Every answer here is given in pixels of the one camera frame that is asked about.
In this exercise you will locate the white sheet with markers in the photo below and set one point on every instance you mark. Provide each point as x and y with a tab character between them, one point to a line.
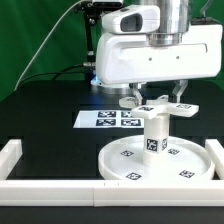
107	119

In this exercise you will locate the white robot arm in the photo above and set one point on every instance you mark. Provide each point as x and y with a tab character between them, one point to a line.
154	40

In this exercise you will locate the white U-shaped fence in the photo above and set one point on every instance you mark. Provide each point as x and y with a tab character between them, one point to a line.
100	192

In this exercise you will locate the white cross-shaped table base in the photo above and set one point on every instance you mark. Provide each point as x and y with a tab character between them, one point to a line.
160	106

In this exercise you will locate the white round table top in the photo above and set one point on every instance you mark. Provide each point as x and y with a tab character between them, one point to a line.
181	160

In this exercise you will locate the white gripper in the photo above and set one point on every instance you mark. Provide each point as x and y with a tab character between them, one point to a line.
156	42

